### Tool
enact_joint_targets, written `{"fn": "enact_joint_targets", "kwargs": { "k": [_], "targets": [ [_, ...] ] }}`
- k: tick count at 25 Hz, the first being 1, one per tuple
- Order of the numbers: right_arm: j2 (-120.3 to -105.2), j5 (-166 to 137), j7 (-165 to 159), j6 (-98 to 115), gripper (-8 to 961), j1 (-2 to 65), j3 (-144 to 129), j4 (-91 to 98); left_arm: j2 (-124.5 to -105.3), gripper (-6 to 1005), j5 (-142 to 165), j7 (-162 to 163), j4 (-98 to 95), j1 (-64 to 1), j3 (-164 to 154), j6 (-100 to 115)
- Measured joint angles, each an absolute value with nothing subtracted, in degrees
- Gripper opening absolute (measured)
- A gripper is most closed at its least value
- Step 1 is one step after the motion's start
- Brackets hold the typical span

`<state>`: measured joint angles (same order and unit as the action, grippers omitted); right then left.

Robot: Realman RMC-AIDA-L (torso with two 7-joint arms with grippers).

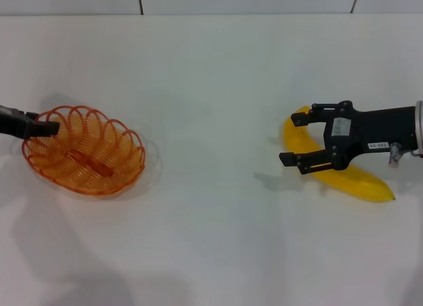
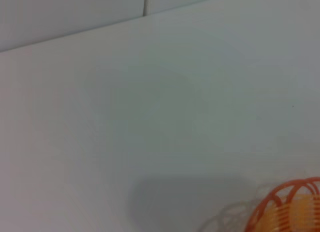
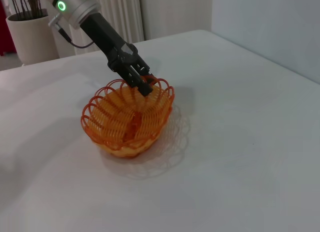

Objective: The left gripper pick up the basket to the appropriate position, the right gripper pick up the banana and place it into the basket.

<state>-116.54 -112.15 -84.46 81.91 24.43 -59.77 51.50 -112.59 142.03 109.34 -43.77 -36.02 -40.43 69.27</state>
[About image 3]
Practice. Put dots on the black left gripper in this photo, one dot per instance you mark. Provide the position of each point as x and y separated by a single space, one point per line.
105 34

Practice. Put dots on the white pleated curtain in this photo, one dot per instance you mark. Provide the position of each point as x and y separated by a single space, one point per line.
120 16

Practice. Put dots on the beige plant pot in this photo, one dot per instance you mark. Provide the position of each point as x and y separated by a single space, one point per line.
32 39

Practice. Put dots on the orange woven plastic basket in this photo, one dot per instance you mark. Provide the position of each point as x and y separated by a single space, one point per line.
112 116

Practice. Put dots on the dark dried twigs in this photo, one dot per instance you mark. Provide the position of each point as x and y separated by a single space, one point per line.
27 4

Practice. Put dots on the red cabinet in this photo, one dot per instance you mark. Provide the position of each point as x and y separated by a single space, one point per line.
3 29

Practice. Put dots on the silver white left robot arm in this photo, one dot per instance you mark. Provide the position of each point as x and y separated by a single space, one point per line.
72 6

